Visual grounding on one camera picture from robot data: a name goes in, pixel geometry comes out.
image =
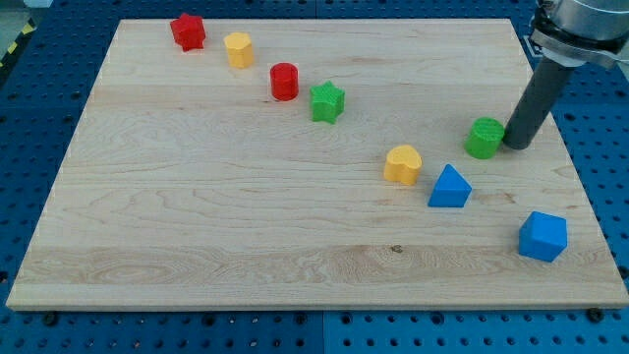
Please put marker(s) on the red cylinder block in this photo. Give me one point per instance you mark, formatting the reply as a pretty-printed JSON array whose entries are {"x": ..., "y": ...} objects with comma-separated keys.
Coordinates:
[{"x": 284, "y": 81}]

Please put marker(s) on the blue triangle block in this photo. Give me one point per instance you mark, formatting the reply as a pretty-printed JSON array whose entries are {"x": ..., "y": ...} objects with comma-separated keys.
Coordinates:
[{"x": 450, "y": 190}]

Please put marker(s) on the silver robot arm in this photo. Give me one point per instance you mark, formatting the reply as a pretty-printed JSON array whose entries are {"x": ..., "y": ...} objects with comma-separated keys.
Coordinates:
[{"x": 572, "y": 33}]

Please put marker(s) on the blue cube block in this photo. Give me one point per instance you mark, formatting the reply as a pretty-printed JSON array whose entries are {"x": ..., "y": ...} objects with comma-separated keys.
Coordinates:
[{"x": 543, "y": 236}]

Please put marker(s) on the green cylinder block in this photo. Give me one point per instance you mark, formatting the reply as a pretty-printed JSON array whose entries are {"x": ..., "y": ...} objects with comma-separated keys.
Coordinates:
[{"x": 484, "y": 138}]

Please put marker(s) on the yellow pentagon block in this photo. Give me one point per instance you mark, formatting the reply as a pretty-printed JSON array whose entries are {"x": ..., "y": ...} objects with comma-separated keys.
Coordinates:
[{"x": 239, "y": 49}]

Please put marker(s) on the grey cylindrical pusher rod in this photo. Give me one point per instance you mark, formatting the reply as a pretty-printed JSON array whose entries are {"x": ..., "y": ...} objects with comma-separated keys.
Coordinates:
[{"x": 543, "y": 89}]

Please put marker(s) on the yellow heart block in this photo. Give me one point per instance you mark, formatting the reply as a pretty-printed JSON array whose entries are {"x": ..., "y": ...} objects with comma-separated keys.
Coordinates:
[{"x": 403, "y": 164}]

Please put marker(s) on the wooden board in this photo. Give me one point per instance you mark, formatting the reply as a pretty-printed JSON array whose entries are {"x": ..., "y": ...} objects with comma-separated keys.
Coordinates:
[{"x": 188, "y": 187}]

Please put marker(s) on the red star block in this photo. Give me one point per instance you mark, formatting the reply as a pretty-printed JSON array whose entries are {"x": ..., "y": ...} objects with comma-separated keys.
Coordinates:
[{"x": 188, "y": 31}]

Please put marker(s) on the green star block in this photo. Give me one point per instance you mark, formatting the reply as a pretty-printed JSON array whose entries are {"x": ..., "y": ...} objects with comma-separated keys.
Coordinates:
[{"x": 327, "y": 102}]

